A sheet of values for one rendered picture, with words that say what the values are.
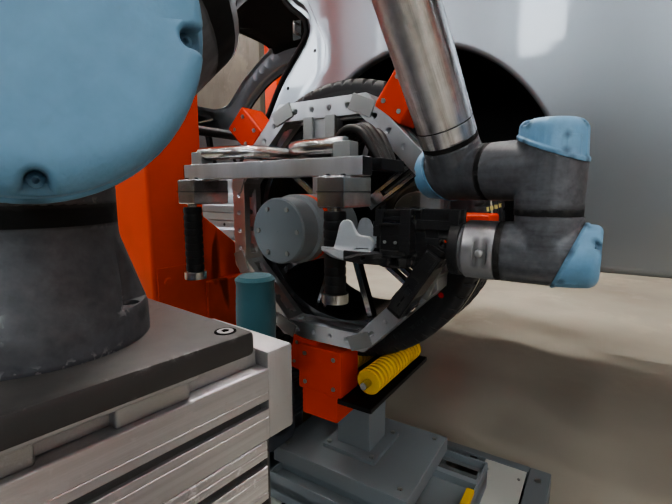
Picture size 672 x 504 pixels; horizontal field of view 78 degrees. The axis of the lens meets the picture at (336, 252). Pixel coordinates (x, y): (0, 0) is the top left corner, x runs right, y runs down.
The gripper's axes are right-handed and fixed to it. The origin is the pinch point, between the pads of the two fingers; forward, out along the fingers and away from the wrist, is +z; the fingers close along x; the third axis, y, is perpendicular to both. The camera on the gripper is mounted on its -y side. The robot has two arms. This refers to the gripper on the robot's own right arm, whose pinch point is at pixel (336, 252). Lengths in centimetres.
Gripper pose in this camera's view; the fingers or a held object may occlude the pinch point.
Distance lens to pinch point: 65.6
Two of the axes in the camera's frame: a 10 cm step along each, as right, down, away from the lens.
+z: -8.4, -0.8, 5.3
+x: -5.4, 1.2, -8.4
